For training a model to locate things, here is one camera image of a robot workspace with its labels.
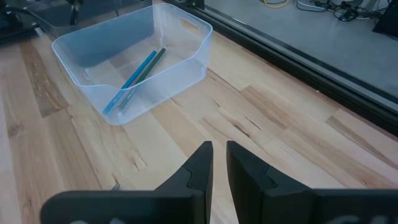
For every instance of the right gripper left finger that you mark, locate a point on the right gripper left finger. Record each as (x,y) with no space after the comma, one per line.
(196,177)

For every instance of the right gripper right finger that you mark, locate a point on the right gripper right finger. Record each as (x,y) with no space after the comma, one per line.
(252,180)

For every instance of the blue pencil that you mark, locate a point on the blue pencil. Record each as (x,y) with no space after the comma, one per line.
(130,81)

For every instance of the dark green pencil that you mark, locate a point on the dark green pencil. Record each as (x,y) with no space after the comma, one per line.
(144,74)

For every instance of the clear plastic bin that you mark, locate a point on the clear plastic bin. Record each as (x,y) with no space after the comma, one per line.
(133,62)

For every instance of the black floor box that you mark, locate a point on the black floor box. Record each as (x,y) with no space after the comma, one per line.
(387,18)

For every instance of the black table edge rail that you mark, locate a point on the black table edge rail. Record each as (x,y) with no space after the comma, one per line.
(311,77)

